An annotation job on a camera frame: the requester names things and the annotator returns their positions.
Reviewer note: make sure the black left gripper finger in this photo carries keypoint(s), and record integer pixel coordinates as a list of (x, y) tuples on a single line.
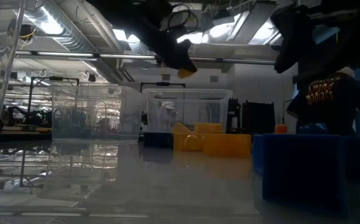
[(186, 46), (180, 60)]

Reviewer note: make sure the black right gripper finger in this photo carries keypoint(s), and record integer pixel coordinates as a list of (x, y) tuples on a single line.
[(284, 53)]

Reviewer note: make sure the orange building block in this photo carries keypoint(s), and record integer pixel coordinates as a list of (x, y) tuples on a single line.
[(281, 128)]

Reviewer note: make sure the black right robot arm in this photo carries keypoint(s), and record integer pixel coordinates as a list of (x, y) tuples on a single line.
[(339, 31)]

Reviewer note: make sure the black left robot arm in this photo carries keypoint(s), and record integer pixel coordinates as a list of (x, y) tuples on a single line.
[(121, 12)]

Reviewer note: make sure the ceiling light panel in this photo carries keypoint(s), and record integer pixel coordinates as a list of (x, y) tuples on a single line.
[(130, 35)]

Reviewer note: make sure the black cabinet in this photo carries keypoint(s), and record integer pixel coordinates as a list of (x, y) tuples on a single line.
[(258, 116)]

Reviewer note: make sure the person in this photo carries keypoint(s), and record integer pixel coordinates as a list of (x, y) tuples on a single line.
[(332, 102)]

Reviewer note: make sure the black equipment rack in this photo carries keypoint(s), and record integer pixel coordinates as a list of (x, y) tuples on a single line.
[(233, 115)]

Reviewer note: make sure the long ceiling pipe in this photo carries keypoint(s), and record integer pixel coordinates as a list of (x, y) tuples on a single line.
[(74, 54)]

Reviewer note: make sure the black ceiling device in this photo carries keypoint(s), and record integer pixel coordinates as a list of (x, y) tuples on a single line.
[(27, 31)]

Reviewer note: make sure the distant robot workstation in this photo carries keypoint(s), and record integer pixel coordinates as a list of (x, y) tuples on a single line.
[(24, 119)]

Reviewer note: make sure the black metal frame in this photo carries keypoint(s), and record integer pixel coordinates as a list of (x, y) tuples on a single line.
[(30, 99), (162, 84)]

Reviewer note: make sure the flat silver ventilation duct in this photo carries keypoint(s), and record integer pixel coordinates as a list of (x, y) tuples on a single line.
[(254, 25)]

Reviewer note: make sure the flexible silver duct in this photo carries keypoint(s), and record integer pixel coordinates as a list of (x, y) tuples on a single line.
[(58, 28)]

